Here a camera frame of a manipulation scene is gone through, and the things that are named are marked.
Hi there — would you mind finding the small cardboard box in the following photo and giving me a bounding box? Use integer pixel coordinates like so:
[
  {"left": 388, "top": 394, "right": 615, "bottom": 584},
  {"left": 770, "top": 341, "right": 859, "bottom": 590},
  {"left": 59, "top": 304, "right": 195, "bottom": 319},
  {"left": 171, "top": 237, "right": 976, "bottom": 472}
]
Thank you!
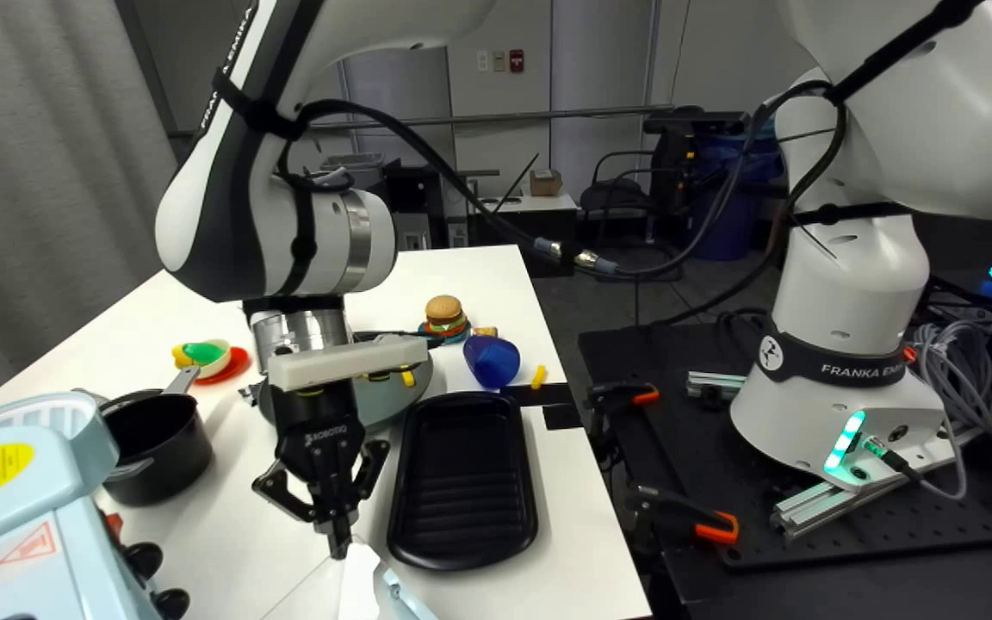
[{"left": 528, "top": 164, "right": 564, "bottom": 200}]

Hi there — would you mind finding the black chair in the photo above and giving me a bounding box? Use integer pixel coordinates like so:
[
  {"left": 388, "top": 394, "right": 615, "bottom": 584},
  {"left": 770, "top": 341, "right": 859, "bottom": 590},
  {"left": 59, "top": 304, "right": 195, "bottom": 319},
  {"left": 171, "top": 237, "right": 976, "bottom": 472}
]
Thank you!
[{"left": 580, "top": 147, "right": 687, "bottom": 286}]

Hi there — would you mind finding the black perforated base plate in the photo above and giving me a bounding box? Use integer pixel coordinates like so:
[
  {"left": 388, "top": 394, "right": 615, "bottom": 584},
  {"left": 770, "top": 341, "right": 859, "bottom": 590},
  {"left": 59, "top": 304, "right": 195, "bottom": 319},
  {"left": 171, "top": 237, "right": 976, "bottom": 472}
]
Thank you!
[{"left": 573, "top": 325, "right": 992, "bottom": 620}]

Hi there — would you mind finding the dark cabinet with white top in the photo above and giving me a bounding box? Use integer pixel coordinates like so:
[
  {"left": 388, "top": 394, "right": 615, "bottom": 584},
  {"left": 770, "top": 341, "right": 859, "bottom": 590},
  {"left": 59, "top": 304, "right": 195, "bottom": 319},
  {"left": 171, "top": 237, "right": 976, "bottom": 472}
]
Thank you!
[{"left": 466, "top": 187, "right": 583, "bottom": 280}]

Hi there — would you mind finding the green toy food piece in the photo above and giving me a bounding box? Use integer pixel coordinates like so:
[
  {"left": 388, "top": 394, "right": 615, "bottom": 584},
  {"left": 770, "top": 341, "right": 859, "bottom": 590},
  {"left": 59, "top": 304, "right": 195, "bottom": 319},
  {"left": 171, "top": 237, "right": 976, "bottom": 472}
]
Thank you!
[{"left": 179, "top": 336, "right": 230, "bottom": 367}]

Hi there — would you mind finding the red toy plate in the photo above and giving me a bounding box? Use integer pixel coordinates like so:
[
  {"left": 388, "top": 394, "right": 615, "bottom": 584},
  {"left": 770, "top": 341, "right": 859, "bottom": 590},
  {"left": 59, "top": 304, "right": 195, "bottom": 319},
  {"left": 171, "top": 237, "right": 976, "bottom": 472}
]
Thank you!
[{"left": 191, "top": 341, "right": 260, "bottom": 389}]

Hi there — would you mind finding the blue plastic cup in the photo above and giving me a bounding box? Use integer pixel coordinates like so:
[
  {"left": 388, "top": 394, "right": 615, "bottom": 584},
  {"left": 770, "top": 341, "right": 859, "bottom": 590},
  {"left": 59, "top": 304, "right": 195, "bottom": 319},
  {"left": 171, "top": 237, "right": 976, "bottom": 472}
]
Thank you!
[{"left": 463, "top": 331, "right": 525, "bottom": 389}]

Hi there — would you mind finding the black toy pot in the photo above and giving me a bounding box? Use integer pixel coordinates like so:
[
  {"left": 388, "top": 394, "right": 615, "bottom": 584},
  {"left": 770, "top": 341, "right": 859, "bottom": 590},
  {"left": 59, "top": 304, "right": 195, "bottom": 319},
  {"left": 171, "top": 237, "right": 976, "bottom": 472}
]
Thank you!
[{"left": 97, "top": 389, "right": 216, "bottom": 511}]

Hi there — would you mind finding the toy hamburger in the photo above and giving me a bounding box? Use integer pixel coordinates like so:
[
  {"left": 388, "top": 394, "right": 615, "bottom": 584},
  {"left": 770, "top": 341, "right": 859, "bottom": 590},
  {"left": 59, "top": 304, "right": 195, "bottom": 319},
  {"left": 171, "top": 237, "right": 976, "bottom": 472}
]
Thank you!
[{"left": 421, "top": 294, "right": 471, "bottom": 341}]

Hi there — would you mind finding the black background device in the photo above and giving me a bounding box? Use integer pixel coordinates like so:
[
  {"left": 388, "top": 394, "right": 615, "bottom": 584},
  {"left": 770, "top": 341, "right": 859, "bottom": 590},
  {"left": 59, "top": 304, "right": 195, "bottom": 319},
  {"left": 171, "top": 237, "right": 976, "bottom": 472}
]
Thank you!
[{"left": 385, "top": 158, "right": 451, "bottom": 250}]

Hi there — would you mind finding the aluminium rail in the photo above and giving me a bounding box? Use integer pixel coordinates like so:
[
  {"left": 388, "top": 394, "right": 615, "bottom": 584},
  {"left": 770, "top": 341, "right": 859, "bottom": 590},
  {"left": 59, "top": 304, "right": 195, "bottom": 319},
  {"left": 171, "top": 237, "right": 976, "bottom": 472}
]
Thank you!
[{"left": 770, "top": 437, "right": 962, "bottom": 540}]

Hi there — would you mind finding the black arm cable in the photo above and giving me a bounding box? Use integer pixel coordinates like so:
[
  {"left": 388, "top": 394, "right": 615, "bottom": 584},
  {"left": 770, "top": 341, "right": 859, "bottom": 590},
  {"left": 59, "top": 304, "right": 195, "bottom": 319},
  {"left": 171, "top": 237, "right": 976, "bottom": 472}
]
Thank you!
[{"left": 286, "top": 77, "right": 859, "bottom": 286}]

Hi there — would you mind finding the light blue toy oven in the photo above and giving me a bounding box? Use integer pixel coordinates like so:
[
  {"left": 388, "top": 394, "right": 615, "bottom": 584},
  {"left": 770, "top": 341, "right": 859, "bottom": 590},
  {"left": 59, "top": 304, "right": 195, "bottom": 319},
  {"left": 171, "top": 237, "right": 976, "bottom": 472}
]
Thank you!
[{"left": 0, "top": 389, "right": 439, "bottom": 620}]

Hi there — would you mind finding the small teal plate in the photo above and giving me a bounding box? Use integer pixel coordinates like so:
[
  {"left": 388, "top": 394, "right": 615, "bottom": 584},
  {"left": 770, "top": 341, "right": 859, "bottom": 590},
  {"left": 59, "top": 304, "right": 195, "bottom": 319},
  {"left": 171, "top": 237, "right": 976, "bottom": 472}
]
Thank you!
[{"left": 418, "top": 319, "right": 474, "bottom": 348}]

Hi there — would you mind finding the grey cable bundle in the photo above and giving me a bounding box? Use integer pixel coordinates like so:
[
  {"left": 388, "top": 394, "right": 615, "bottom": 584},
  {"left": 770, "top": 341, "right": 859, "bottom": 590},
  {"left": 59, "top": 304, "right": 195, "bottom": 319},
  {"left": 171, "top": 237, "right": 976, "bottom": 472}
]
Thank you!
[{"left": 909, "top": 310, "right": 992, "bottom": 508}]

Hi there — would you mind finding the blue barrel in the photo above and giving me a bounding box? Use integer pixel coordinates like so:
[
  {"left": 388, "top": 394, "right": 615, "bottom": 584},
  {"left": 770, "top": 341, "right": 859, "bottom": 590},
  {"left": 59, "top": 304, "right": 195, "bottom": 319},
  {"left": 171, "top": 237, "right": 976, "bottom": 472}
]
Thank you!
[{"left": 680, "top": 127, "right": 783, "bottom": 261}]

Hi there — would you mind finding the black ridged baking tray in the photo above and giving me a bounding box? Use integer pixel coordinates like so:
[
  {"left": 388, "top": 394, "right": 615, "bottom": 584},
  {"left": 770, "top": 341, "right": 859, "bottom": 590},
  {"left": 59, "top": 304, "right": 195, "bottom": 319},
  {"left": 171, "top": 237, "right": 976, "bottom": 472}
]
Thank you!
[{"left": 385, "top": 389, "right": 542, "bottom": 574}]

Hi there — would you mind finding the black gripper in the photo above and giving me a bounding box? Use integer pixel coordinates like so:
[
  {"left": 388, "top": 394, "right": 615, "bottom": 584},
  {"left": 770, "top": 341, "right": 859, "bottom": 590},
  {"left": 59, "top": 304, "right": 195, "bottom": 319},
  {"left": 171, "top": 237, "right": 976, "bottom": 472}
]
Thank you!
[{"left": 266, "top": 374, "right": 367, "bottom": 566}]

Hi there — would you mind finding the black orange clamp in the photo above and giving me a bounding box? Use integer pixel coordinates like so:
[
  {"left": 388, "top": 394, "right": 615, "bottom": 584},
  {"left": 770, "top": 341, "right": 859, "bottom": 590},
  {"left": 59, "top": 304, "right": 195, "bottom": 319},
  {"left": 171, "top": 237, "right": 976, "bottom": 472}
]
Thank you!
[
  {"left": 588, "top": 380, "right": 665, "bottom": 421},
  {"left": 632, "top": 483, "right": 743, "bottom": 551}
]

